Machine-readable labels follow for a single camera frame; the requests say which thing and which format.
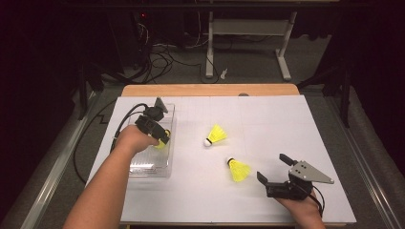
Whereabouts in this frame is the clear plastic container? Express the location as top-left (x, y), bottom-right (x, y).
top-left (128, 102), bottom-right (177, 178)

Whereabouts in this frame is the person's left hand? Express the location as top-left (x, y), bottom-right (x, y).
top-left (115, 124), bottom-right (160, 156)

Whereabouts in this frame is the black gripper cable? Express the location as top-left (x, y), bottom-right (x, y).
top-left (109, 102), bottom-right (150, 155)
top-left (307, 192), bottom-right (327, 219)

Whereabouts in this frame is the white table cover sheet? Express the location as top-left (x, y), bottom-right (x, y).
top-left (85, 94), bottom-right (357, 225)

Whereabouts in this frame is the aluminium floor rail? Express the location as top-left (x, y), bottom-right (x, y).
top-left (328, 94), bottom-right (405, 229)
top-left (18, 90), bottom-right (99, 229)

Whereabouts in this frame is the black stand leg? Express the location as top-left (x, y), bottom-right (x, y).
top-left (297, 60), bottom-right (354, 128)
top-left (75, 60), bottom-right (104, 121)

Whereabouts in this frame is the person's right hand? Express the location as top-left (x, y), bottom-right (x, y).
top-left (275, 190), bottom-right (323, 223)

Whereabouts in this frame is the tangle of black floor cables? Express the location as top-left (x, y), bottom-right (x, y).
top-left (104, 41), bottom-right (221, 84)

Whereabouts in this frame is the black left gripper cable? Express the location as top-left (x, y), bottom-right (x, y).
top-left (109, 102), bottom-right (150, 155)

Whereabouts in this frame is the yellow plastic shuttlecock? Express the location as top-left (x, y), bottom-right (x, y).
top-left (154, 129), bottom-right (172, 151)
top-left (203, 123), bottom-right (228, 148)
top-left (226, 156), bottom-right (252, 183)

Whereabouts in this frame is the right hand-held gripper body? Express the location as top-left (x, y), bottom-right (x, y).
top-left (265, 159), bottom-right (335, 201)

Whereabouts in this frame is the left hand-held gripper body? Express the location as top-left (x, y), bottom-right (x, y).
top-left (134, 96), bottom-right (170, 136)

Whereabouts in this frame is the thin white hanging cable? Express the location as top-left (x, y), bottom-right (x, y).
top-left (195, 10), bottom-right (204, 47)

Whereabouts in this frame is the white metal stand frame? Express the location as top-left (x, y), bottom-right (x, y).
top-left (204, 10), bottom-right (292, 81)

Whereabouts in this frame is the dark equipment tower red light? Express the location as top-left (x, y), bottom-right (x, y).
top-left (108, 9), bottom-right (151, 70)

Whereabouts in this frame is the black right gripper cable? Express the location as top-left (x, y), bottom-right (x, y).
top-left (307, 192), bottom-right (327, 219)

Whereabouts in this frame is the black cable beside table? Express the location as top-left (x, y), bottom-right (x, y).
top-left (73, 98), bottom-right (118, 185)

